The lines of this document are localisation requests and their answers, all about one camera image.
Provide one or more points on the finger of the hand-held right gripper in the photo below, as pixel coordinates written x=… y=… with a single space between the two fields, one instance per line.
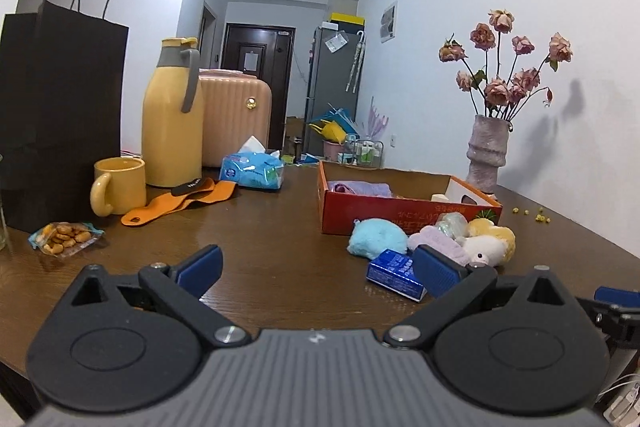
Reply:
x=620 y=296
x=615 y=313

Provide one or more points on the scattered yellow crumbs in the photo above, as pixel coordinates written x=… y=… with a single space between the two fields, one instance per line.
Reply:
x=540 y=218

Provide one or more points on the red cardboard box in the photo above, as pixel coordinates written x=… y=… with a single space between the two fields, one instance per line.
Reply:
x=380 y=214

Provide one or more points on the yellow plush toy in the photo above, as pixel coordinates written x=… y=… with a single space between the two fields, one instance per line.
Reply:
x=500 y=232

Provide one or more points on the wall picture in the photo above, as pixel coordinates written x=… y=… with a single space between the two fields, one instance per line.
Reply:
x=388 y=22

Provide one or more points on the cracker snack packet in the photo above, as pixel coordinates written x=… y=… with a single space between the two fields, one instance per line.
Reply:
x=65 y=238

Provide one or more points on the blue and yellow floor clutter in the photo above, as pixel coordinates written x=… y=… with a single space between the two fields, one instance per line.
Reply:
x=332 y=127

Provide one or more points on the blue small carton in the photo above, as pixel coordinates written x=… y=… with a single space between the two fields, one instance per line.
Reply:
x=392 y=274

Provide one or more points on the yellow box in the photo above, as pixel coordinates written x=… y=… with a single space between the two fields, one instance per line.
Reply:
x=347 y=18

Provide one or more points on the black paper bag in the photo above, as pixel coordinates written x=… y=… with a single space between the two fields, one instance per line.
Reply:
x=60 y=107

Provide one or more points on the pink suitcase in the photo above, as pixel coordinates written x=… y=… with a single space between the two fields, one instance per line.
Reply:
x=230 y=117

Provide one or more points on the white plush toy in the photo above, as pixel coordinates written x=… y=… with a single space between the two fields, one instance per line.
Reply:
x=482 y=252

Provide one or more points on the purple knitted cloth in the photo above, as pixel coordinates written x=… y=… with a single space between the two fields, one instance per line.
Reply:
x=367 y=189

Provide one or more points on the dried pink roses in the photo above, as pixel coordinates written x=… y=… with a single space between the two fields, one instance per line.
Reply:
x=500 y=87

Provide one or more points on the yellow mug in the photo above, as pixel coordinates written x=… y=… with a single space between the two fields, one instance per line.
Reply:
x=122 y=187

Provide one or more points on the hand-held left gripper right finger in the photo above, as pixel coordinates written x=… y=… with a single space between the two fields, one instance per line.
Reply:
x=437 y=274

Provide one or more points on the yellow thermos jug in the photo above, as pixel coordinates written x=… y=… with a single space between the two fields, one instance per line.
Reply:
x=172 y=132

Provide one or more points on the hanging white umbrella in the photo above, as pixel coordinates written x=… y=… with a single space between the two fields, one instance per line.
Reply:
x=356 y=62

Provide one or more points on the pale green mesh pouf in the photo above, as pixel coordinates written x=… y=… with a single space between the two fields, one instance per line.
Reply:
x=452 y=224

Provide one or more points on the lilac fluffy towel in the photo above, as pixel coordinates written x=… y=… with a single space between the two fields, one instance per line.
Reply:
x=440 y=242

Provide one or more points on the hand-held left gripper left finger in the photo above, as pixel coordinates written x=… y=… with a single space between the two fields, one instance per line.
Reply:
x=200 y=268

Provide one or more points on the grey refrigerator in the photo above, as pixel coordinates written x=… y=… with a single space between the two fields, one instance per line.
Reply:
x=327 y=82

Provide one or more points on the dark brown door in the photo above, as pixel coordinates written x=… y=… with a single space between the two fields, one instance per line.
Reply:
x=255 y=57

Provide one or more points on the white eraser block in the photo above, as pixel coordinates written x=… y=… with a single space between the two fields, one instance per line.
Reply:
x=439 y=197

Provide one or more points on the blue tissue pack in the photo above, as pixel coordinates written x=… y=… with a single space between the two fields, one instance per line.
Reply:
x=252 y=169

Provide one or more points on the light blue plush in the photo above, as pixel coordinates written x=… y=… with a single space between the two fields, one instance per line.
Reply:
x=377 y=237

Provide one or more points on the pink ceramic vase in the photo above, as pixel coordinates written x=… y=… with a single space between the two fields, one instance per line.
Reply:
x=487 y=152

